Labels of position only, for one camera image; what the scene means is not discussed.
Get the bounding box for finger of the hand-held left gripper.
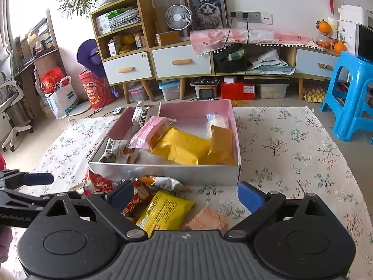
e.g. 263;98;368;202
0;189;81;208
0;169;55;189

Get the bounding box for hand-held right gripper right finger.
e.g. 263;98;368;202
224;181;346;239

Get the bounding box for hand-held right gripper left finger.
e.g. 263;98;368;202
31;179;149;239

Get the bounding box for red snack packet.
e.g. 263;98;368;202
83;169;154;221

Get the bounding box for orange and silver snack packet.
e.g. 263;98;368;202
137;176;190;193

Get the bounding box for white nut snack packet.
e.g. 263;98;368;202
132;101;161;129
97;138;139;164

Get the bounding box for yellow packet with white label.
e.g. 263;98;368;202
135;191;196;239

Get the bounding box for clear packet of orange wafers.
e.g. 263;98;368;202
183;207;229;232

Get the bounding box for pink cardboard box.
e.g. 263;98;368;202
88;99;242;186

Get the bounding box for gold foil bar packet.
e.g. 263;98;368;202
206;125;237;166

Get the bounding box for pink wafer packet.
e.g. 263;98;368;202
128;116;177;151

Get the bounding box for large golden yellow packet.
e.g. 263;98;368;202
149;127;211;166

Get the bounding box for clear packet of white crackers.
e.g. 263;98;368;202
205;113;231;140

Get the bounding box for person's left hand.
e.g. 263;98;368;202
0;227;13;269

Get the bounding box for white office chair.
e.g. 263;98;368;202
0;43;33;152

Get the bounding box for white shopping bag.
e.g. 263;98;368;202
44;75;80;120

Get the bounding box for white round floor base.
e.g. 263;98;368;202
68;99;93;117

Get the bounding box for red gift bag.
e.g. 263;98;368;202
40;67;66;94

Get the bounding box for small clear storage box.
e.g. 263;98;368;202
128;83;149;103

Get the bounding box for red cardboard box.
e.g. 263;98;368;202
220;80;256;101

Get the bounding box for red printed bag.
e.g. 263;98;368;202
79;69;116;109

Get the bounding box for white plastic container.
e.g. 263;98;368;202
256;83;290;99

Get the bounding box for black screen device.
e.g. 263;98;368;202
199;89;218;100

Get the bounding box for clear storage box blue lid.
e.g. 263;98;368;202
159;80;181;101

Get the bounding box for wooden bookshelf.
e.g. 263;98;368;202
17;8;61;112

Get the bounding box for yellow egg tray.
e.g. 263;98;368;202
303;86;327;103

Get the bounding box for white flat device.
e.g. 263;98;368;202
190;77;221;90

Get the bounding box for pale blue drawer with lock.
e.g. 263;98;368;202
103;51;153;86

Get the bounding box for wooden drawer cabinet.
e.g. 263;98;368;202
149;40;217;102

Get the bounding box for purple plush toy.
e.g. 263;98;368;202
77;39;104;78

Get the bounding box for black case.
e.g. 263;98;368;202
214;43;249;74

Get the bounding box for pile of folded papers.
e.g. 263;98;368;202
247;49;296;75

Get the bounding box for blue plastic stool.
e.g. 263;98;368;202
319;50;373;146

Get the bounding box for wide pale blue drawer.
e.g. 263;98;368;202
152;47;213;79

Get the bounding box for small white box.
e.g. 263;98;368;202
107;39;122;57

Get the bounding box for pale curtain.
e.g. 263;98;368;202
0;0;16;80

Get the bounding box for small pale blue drawer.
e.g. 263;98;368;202
295;48;340;79

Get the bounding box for pink floral cloth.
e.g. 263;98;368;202
190;27;320;56

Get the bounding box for brown cardboard box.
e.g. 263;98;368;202
155;31;181;46

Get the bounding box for white carton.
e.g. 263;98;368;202
95;14;111;34

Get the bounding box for glass jar of oranges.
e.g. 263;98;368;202
316;33;334;50

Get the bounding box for stack of papers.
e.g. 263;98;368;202
104;7;141;31

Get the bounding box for tall wooden shelf cabinet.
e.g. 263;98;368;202
90;0;157;105

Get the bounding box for orange fruit with leaves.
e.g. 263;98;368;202
317;19;332;35

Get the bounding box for small white desk fan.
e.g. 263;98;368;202
165;4;193;40

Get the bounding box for white floral card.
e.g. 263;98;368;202
336;20;358;55

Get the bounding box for white microwave oven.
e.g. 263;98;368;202
354;23;373;62

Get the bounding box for framed cat picture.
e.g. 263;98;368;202
182;0;229;32

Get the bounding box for large white fan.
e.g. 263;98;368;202
152;0;182;33

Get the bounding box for white foam box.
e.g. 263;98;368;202
338;4;369;27

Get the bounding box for grey wall socket panel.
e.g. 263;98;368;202
230;11;262;25

